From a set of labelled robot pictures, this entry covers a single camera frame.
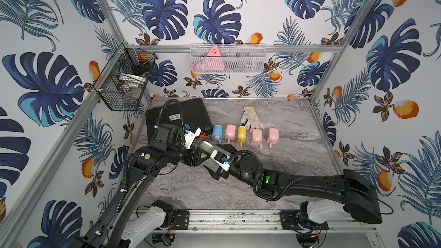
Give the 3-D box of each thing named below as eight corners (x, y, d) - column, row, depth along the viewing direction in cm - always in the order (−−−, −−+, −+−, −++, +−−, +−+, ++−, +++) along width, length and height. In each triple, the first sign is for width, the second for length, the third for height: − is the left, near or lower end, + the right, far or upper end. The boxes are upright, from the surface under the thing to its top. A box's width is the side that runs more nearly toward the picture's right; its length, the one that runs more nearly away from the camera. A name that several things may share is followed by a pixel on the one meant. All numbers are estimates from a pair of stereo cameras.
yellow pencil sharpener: (238, 146, 98) (239, 141, 93) (237, 131, 104) (238, 126, 100) (247, 146, 98) (248, 141, 93) (245, 131, 104) (246, 126, 100)
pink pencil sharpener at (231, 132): (225, 143, 100) (225, 137, 95) (225, 131, 106) (225, 124, 101) (235, 143, 101) (236, 137, 95) (234, 131, 106) (235, 124, 101)
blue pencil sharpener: (212, 144, 101) (212, 137, 95) (213, 131, 107) (212, 124, 101) (223, 144, 101) (223, 137, 95) (222, 131, 107) (223, 124, 101)
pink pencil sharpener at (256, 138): (251, 147, 99) (252, 142, 94) (251, 134, 105) (252, 128, 100) (260, 148, 98) (262, 143, 94) (260, 135, 104) (262, 129, 99)
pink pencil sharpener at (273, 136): (266, 147, 99) (269, 141, 94) (267, 134, 105) (270, 127, 100) (275, 148, 99) (278, 142, 93) (275, 135, 104) (278, 129, 99)
